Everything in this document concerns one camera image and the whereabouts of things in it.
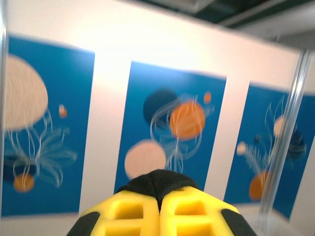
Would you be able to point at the aluminium frame post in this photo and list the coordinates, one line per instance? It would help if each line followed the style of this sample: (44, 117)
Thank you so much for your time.
(292, 98)
(3, 29)

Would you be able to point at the blue floral wall poster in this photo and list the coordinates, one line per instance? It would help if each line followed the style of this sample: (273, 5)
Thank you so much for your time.
(61, 73)
(256, 110)
(137, 86)

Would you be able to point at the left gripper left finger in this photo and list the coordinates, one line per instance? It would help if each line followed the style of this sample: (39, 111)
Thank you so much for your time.
(103, 218)

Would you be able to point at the black t-shirt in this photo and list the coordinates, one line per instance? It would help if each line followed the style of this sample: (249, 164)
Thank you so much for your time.
(160, 179)

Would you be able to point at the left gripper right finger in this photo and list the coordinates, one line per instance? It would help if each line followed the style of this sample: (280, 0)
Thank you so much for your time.
(216, 218)

